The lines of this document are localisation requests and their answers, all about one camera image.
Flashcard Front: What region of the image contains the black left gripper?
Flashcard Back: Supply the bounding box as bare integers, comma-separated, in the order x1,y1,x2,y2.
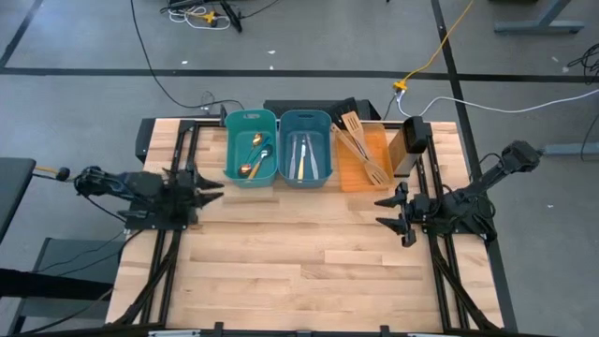
161,168,225,221

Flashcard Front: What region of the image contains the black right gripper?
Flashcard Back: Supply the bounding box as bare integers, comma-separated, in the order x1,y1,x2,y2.
373,182,434,234

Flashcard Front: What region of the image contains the slim wooden slotted spatula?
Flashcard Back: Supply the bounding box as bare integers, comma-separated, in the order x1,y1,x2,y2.
329,122,393,187

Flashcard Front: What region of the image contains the iridescent blue spoon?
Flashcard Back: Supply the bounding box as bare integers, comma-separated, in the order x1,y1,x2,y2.
237,136,272,179

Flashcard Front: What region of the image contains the slim steel table knife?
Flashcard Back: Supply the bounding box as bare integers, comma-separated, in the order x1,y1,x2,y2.
287,134,299,180

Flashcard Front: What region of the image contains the white plastic knife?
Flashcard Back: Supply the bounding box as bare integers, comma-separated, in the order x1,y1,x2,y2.
306,134,320,181

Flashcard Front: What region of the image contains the yellow-handled knife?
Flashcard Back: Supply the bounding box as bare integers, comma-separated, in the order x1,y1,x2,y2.
297,135,309,181

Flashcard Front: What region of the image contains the large wooden slotted spatula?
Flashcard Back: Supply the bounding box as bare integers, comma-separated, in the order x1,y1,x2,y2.
340,110,375,165

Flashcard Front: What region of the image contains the black slotted spatula steel handle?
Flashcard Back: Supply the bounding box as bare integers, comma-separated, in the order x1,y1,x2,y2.
328,96,371,160

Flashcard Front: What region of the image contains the orange wooden board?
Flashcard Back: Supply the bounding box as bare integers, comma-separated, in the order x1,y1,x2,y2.
332,122,395,193

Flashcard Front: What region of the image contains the green plastic bin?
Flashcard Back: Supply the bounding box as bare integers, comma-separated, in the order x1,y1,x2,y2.
224,109,279,188

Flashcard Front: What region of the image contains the wooden black box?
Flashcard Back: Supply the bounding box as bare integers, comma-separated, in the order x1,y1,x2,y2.
387,115,434,178

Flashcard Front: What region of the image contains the blue-grey plastic bin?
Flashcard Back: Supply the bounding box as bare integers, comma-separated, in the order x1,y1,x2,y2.
277,108,333,189

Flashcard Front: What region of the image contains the black flat box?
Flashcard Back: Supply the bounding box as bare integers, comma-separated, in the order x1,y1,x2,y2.
262,97,381,121

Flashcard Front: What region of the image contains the grey desk foot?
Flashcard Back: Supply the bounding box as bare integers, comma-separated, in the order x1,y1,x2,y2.
540,142,599,158

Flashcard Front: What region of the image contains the black side desk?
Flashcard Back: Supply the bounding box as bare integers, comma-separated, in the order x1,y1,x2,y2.
0,157,37,244

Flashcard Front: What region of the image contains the black low stand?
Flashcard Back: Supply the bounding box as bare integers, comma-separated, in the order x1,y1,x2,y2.
0,236,130,336

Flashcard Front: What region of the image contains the grey desk leg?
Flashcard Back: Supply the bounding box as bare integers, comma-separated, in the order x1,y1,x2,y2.
493,0,586,35

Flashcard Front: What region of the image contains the black floor cable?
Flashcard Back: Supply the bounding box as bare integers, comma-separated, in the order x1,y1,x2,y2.
129,0,245,111

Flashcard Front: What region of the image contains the yellow extension cable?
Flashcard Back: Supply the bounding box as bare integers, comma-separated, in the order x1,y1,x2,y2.
391,0,475,93

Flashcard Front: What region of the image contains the white floor cable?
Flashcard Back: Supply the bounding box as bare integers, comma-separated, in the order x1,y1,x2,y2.
396,88,599,118

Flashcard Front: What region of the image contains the tangled floor cable bundle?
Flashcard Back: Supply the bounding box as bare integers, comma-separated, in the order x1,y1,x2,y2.
158,0,282,34

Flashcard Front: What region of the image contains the black coiled cable bundle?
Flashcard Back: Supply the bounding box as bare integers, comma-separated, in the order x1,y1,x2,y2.
565,42,599,79

